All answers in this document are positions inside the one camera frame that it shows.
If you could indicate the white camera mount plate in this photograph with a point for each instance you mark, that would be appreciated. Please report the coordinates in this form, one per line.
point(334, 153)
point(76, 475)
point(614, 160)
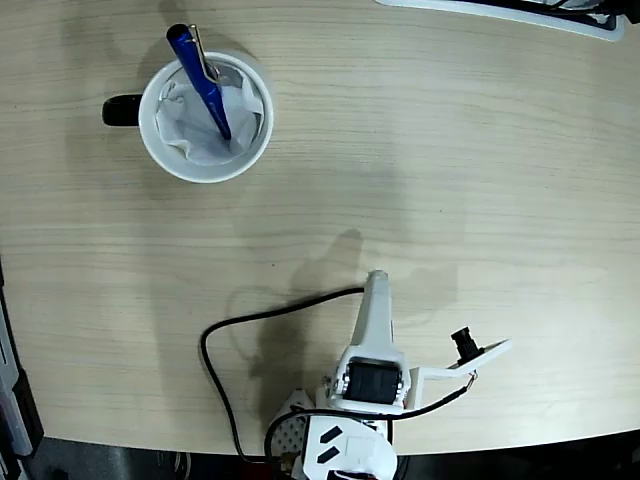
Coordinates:
point(440, 372)

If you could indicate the black block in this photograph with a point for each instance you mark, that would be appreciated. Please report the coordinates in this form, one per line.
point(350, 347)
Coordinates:
point(30, 415)

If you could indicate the grey metal bar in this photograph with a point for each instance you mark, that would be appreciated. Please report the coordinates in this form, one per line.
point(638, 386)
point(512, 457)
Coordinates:
point(10, 390)

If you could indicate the blue pen with metal clip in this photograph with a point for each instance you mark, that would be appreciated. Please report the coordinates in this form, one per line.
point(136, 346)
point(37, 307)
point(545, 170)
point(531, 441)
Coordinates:
point(200, 85)

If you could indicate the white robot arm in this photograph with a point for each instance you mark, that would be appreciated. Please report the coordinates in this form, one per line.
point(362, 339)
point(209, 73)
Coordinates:
point(360, 450)

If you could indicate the crumpled white tissue paper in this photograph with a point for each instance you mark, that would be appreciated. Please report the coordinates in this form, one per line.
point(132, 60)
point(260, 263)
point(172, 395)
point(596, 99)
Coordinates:
point(185, 125)

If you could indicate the black camera lens module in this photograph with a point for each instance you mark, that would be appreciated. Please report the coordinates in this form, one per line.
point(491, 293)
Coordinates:
point(465, 342)

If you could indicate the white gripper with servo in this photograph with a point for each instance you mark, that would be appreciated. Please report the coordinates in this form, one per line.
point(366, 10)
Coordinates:
point(372, 382)

